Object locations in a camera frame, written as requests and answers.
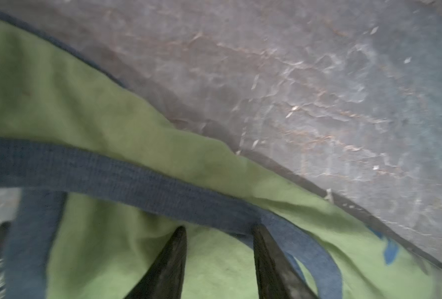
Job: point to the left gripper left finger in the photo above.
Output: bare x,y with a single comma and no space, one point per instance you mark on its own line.
165,277

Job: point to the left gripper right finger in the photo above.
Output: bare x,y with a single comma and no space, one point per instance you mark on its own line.
276,277

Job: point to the green tank top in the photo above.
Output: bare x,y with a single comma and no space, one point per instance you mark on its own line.
106,180

